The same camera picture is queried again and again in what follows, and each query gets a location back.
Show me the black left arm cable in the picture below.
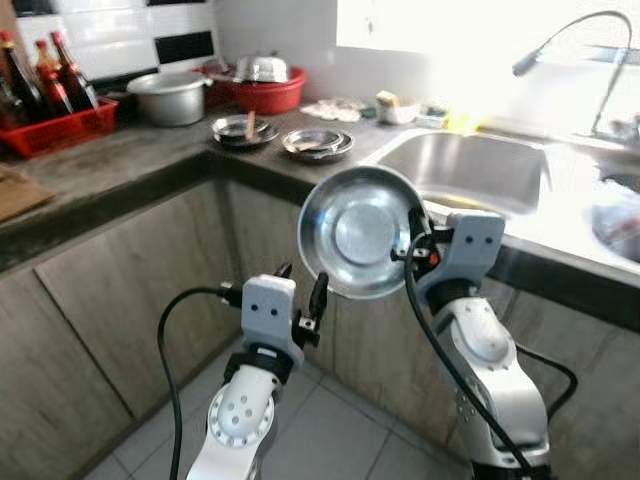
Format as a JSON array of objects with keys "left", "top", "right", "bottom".
[{"left": 157, "top": 285, "right": 246, "bottom": 480}]

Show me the small white soap dish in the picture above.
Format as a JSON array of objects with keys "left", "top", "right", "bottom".
[{"left": 418, "top": 103, "right": 449, "bottom": 129}]

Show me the large corrugated cardboard mat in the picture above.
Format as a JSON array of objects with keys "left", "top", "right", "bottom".
[{"left": 0, "top": 165, "right": 56, "bottom": 223}]

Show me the chrome faucet with spray head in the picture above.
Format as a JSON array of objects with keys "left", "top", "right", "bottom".
[{"left": 512, "top": 10, "right": 636, "bottom": 141}]

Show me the round steel plate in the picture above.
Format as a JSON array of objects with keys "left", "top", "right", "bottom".
[
  {"left": 210, "top": 115, "right": 281, "bottom": 153},
  {"left": 282, "top": 128, "right": 356, "bottom": 164}
]

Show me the dark bottle red cap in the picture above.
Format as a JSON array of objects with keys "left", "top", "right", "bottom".
[{"left": 50, "top": 30, "right": 101, "bottom": 111}]

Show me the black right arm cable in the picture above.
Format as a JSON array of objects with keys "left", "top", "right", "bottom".
[{"left": 398, "top": 232, "right": 536, "bottom": 480}]

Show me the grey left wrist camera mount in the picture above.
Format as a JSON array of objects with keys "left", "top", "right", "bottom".
[{"left": 242, "top": 275, "right": 299, "bottom": 366}]

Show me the domed steel lid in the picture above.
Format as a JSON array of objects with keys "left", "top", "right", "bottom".
[{"left": 233, "top": 53, "right": 291, "bottom": 85}]

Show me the large aluminium pot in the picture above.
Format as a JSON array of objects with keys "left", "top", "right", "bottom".
[{"left": 127, "top": 70, "right": 213, "bottom": 128}]

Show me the tall dark bottle yellow cap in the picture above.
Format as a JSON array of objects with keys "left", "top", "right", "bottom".
[{"left": 0, "top": 30, "right": 41, "bottom": 123}]

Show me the stainless steel sink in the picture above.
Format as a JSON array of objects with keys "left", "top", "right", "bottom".
[{"left": 360, "top": 128, "right": 640, "bottom": 291}]

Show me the red plastic basket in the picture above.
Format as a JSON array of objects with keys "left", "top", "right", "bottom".
[{"left": 0, "top": 97, "right": 119, "bottom": 161}]

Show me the deep steel bowl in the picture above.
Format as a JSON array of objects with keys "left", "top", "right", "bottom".
[{"left": 297, "top": 165, "right": 429, "bottom": 301}]

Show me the small sauce bottle red cap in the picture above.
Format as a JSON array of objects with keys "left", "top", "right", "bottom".
[{"left": 35, "top": 40, "right": 66, "bottom": 116}]

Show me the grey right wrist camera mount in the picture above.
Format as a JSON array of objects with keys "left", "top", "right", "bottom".
[{"left": 435, "top": 210, "right": 506, "bottom": 291}]

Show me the small white bowl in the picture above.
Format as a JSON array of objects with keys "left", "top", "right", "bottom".
[{"left": 378, "top": 98, "right": 421, "bottom": 126}]

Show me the shallow steel bowl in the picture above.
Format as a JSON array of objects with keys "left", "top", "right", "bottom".
[
  {"left": 212, "top": 113, "right": 273, "bottom": 143},
  {"left": 285, "top": 127, "right": 346, "bottom": 156}
]

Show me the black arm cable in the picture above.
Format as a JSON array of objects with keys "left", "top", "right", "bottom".
[
  {"left": 398, "top": 232, "right": 536, "bottom": 480},
  {"left": 157, "top": 285, "right": 246, "bottom": 480}
]

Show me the beige cloth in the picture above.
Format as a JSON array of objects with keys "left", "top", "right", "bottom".
[{"left": 300, "top": 97, "right": 369, "bottom": 123}]

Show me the clear plastic bag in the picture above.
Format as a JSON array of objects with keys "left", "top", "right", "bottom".
[{"left": 590, "top": 178, "right": 640, "bottom": 263}]

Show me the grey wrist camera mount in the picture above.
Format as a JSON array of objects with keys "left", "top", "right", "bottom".
[
  {"left": 435, "top": 210, "right": 506, "bottom": 291},
  {"left": 242, "top": 275, "right": 299, "bottom": 366}
]

